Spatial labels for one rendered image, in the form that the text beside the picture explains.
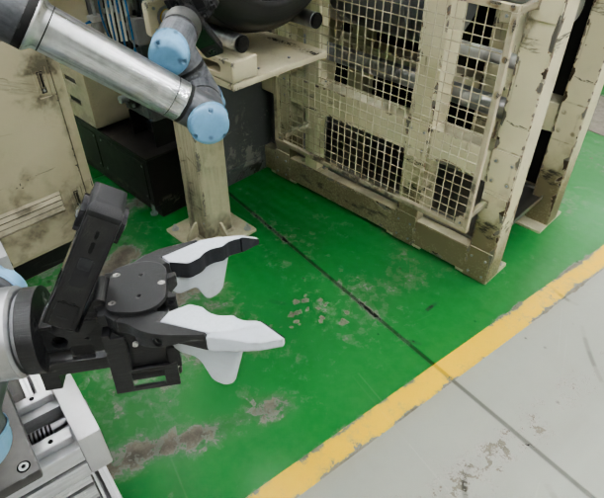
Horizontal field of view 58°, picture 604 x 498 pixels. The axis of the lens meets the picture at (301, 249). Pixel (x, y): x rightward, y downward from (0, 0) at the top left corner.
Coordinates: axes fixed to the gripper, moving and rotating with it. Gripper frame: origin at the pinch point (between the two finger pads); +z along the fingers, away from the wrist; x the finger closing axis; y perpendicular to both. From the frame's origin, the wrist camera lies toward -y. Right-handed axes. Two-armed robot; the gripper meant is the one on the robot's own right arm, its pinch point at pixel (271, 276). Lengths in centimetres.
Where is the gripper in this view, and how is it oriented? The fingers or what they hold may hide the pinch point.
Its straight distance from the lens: 46.1
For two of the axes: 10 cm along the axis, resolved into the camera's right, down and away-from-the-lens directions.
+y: 0.3, 8.5, 5.2
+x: 2.0, 5.1, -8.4
